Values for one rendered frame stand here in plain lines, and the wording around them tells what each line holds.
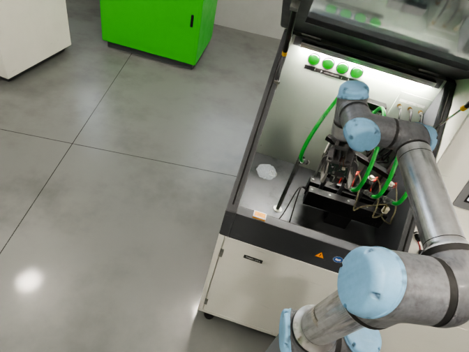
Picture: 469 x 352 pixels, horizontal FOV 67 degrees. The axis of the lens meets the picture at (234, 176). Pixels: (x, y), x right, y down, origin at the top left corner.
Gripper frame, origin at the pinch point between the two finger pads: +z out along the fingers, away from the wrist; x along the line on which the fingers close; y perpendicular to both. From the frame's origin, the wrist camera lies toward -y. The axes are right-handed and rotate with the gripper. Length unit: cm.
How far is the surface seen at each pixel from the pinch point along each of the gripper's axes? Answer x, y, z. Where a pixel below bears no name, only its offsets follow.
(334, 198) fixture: -0.6, -19.8, 28.0
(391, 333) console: 37, -2, 87
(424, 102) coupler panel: 24, -57, -1
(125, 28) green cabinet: -253, -211, 52
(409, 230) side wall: 28.5, -12.7, 27.8
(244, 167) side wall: -34.5, -5.8, 9.0
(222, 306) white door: -44, 11, 95
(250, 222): -27.6, 6.5, 25.1
